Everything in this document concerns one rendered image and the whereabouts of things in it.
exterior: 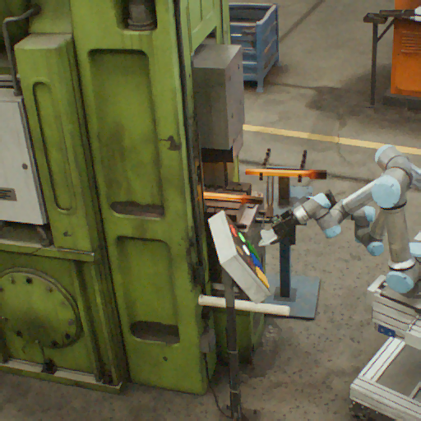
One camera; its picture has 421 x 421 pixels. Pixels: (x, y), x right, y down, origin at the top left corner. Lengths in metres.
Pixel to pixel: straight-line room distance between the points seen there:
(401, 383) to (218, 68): 1.81
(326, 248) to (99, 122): 2.30
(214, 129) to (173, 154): 0.28
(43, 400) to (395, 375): 1.91
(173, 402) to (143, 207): 1.15
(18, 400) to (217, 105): 2.00
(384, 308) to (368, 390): 0.48
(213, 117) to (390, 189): 0.88
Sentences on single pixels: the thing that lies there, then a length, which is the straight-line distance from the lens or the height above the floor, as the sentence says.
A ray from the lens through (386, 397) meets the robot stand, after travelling 3.69.
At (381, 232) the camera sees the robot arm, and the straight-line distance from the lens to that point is 3.47.
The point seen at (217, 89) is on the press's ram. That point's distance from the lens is 3.22.
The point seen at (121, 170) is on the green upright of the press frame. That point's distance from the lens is 3.33.
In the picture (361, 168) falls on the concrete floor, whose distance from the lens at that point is 5.98.
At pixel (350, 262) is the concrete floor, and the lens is 4.89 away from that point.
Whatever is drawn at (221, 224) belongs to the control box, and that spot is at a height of 1.19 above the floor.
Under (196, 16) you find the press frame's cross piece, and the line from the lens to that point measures 3.24.
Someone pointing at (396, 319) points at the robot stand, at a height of 0.66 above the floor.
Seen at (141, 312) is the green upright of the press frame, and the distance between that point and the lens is 3.80.
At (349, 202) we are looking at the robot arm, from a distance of 3.24.
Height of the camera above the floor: 2.90
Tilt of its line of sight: 32 degrees down
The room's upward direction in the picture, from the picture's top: 4 degrees counter-clockwise
